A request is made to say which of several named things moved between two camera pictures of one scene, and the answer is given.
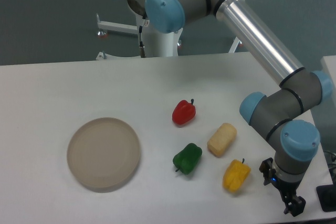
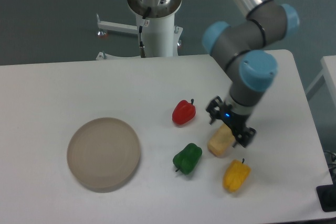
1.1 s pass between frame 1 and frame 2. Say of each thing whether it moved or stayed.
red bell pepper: stayed
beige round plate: stayed
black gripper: moved
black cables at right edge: stayed
